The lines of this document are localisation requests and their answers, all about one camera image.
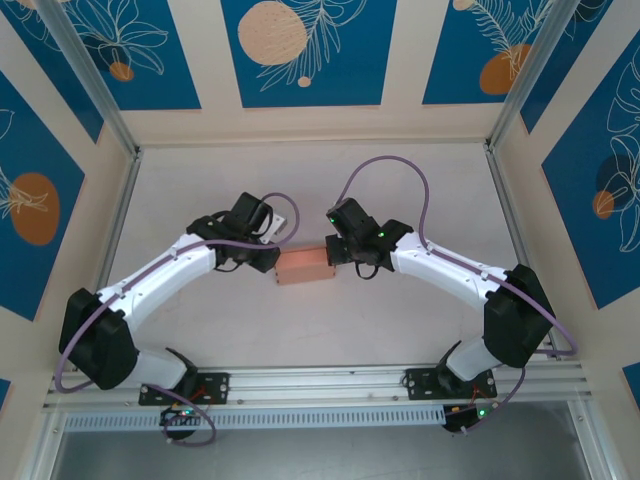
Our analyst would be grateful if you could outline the pink paper box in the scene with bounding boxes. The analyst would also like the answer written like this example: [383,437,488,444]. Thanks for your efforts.
[273,245,335,287]

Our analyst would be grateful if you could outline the controller board with lights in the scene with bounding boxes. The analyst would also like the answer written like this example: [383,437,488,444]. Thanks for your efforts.
[159,405,207,429]
[443,402,501,434]

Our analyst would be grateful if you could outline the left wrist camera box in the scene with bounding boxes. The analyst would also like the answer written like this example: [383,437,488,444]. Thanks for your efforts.
[262,213,290,246]

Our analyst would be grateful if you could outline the aluminium side rail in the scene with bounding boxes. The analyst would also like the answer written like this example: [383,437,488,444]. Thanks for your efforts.
[484,144,564,361]
[72,147,144,371]

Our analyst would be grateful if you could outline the aluminium mounting rail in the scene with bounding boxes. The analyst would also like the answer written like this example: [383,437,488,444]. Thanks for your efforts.
[42,362,594,411]

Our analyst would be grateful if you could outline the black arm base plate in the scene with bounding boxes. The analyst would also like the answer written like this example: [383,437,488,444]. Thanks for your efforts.
[138,371,231,406]
[403,367,499,401]

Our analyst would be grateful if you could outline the grey slotted cable duct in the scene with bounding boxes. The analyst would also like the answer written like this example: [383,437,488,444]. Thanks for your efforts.
[62,405,449,432]

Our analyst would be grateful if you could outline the aluminium frame post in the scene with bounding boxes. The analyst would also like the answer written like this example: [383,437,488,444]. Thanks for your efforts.
[17,399,69,480]
[34,0,142,156]
[487,0,586,151]
[567,397,621,480]

